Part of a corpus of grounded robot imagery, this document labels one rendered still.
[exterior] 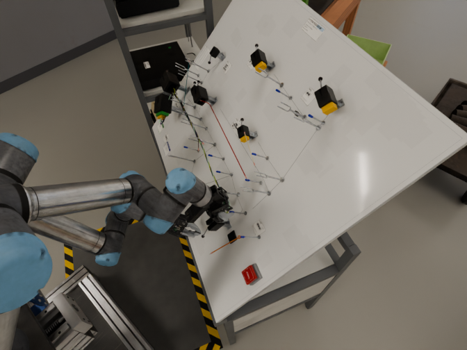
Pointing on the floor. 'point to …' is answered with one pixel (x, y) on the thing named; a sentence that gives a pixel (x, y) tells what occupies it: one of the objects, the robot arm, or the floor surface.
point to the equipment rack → (185, 8)
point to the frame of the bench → (285, 295)
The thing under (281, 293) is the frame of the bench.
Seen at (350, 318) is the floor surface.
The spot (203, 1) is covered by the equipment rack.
